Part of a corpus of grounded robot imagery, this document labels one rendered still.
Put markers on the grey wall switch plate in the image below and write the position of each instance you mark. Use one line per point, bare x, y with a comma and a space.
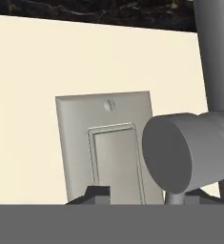
81, 133

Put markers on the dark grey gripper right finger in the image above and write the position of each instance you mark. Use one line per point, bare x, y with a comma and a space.
201, 197

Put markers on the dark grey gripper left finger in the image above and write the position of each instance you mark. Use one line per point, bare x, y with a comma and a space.
97, 194

